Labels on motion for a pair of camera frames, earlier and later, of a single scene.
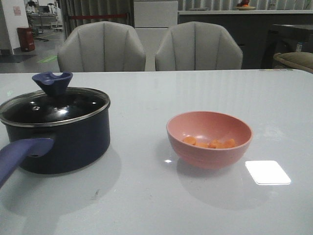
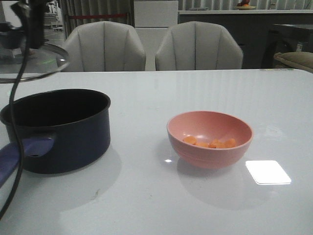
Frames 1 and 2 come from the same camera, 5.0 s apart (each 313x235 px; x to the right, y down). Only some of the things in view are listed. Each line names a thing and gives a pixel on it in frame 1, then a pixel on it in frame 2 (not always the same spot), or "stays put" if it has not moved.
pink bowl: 206,126 stays put
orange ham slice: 190,140 stays put
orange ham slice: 215,144 stays put
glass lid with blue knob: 55,105 -> 47,58
